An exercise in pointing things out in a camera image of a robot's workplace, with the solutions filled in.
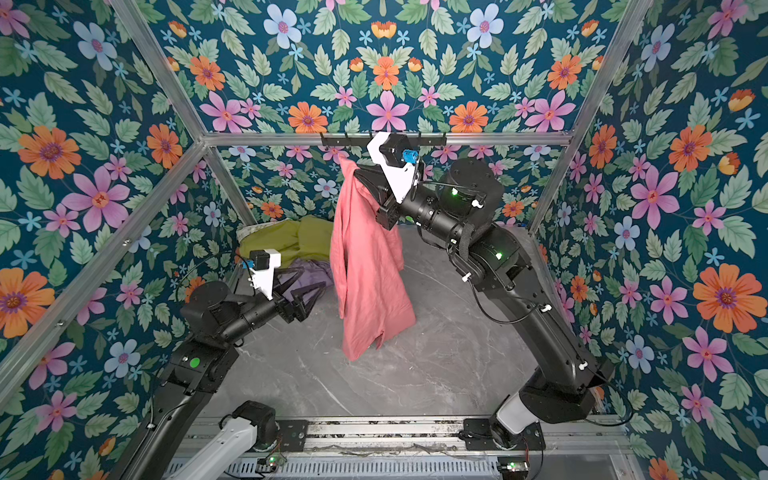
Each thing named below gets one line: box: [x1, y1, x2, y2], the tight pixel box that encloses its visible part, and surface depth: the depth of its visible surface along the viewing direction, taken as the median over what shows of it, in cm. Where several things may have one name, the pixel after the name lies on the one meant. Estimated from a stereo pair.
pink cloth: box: [329, 155, 417, 362], surface depth 62 cm
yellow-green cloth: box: [239, 216, 334, 264], surface depth 110 cm
